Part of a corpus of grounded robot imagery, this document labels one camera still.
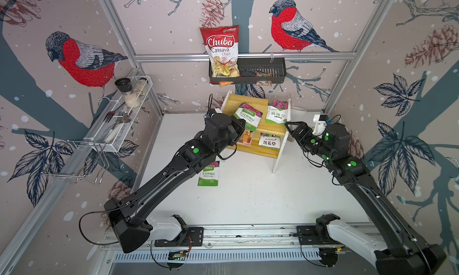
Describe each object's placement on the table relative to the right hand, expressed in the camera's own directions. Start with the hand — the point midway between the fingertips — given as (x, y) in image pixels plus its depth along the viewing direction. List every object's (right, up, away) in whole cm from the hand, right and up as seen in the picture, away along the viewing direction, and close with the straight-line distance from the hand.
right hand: (287, 128), depth 71 cm
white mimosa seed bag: (-3, +7, +4) cm, 8 cm away
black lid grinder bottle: (-68, +13, +7) cm, 69 cm away
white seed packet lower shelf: (-5, -6, +15) cm, 17 cm away
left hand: (-15, +4, -7) cm, 17 cm away
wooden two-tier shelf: (-9, 0, -1) cm, 9 cm away
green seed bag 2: (-15, +5, -1) cm, 15 cm away
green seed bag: (-35, -26, +21) cm, 48 cm away
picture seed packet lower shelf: (-16, -5, +17) cm, 24 cm away
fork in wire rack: (-72, +5, 0) cm, 73 cm away
